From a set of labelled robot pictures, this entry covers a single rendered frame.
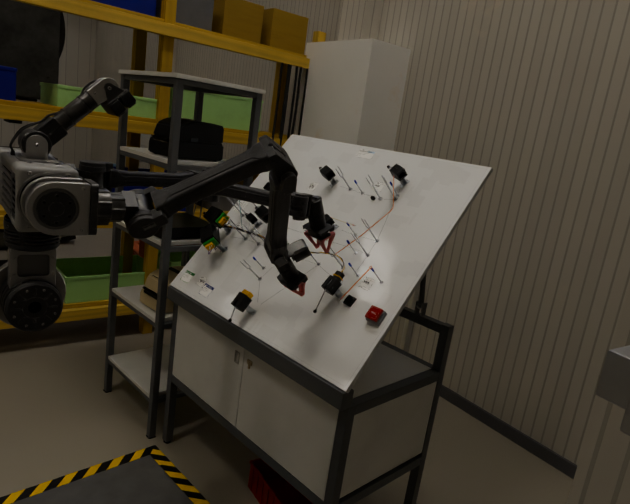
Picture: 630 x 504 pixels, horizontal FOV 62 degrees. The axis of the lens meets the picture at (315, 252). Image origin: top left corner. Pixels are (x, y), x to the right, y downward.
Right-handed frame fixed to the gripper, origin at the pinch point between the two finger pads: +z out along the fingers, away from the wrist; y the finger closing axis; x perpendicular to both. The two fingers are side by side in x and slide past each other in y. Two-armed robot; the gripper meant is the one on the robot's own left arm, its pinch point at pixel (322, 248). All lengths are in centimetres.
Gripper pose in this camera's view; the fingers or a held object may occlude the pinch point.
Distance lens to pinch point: 187.6
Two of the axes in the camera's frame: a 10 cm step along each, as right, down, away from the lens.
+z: 1.6, 8.4, 5.2
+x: -7.7, 4.4, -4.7
